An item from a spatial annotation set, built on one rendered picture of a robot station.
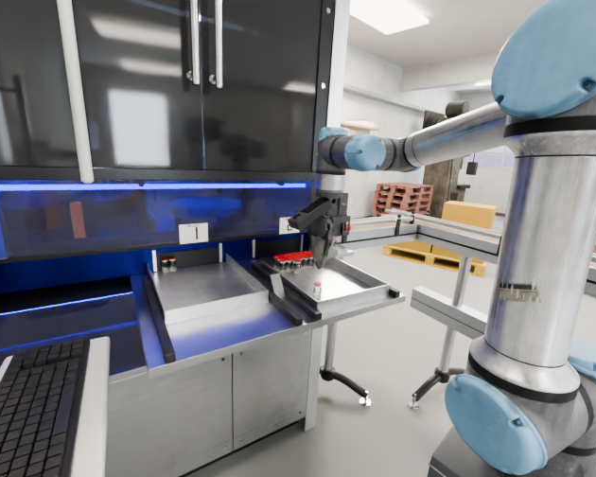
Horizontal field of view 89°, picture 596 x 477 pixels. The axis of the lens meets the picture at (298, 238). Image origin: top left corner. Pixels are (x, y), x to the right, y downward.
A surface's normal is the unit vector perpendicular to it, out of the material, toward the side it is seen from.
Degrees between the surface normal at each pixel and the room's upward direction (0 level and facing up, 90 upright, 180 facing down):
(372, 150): 90
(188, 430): 90
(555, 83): 84
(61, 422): 0
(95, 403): 0
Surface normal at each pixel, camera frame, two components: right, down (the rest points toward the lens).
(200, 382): 0.52, 0.26
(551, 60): -0.89, -0.06
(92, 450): 0.05, -0.96
